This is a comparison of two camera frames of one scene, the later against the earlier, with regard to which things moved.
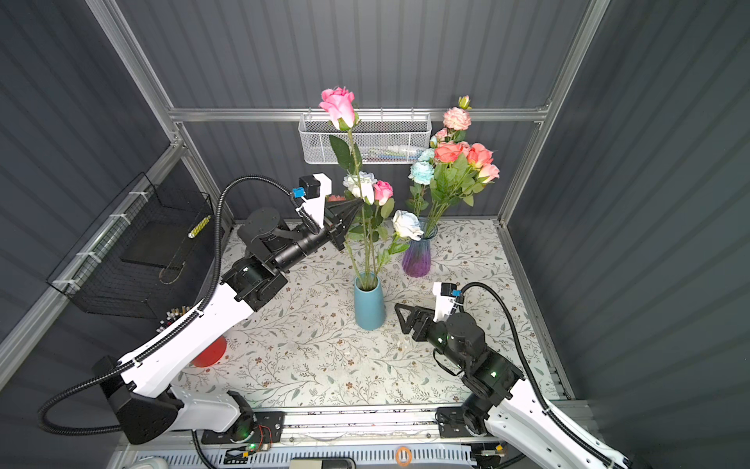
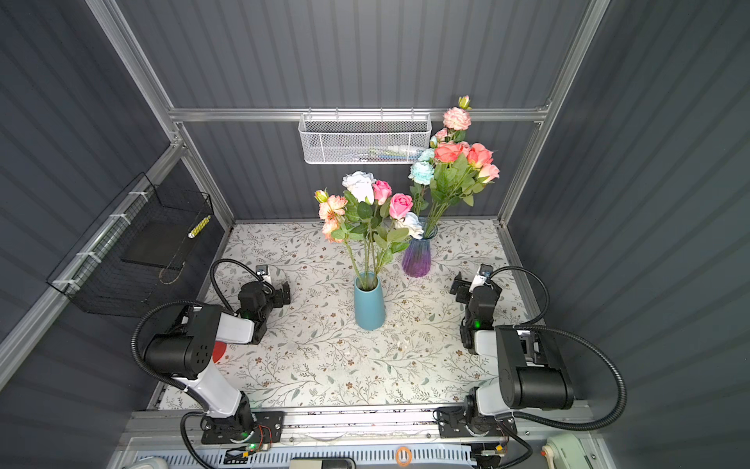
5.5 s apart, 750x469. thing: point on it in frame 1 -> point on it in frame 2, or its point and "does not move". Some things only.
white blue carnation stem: x=423 y=173 does not move
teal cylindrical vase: x=368 y=301 does not move
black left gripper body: x=332 y=231 -> x=272 y=301
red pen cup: x=212 y=355 does not move
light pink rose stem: x=489 y=174 does not move
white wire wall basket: x=380 y=138 does not move
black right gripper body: x=430 y=330 -> x=465 y=297
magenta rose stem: x=340 y=105 -> x=399 y=205
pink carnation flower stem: x=456 y=121 does not move
